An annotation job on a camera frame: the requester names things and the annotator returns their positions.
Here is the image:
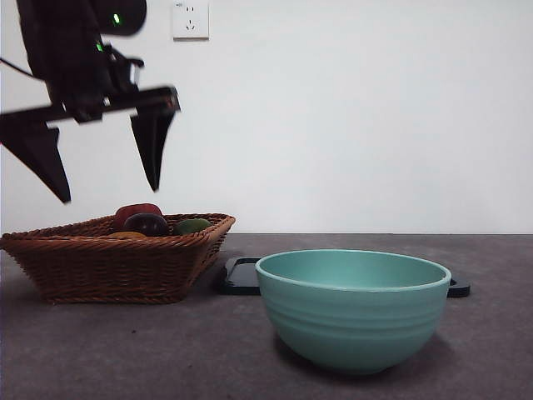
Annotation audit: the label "teal ribbed bowl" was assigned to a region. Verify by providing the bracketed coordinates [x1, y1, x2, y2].
[255, 249, 453, 374]

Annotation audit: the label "red apple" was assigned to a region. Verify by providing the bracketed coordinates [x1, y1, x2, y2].
[113, 202, 164, 233]

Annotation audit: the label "dark purple plum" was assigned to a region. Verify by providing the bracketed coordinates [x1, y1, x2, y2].
[123, 212, 171, 238]

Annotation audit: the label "green mango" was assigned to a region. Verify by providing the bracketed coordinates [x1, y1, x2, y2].
[172, 218, 213, 237]

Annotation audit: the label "brown wicker basket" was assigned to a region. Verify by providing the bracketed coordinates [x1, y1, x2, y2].
[0, 212, 237, 305]

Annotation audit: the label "dark rectangular tray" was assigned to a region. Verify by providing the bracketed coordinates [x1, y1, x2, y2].
[212, 257, 471, 299]

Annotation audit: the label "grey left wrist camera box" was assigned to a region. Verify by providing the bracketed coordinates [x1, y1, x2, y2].
[123, 57, 146, 88]

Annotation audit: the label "white wall socket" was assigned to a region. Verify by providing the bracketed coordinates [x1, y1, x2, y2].
[172, 1, 211, 42]

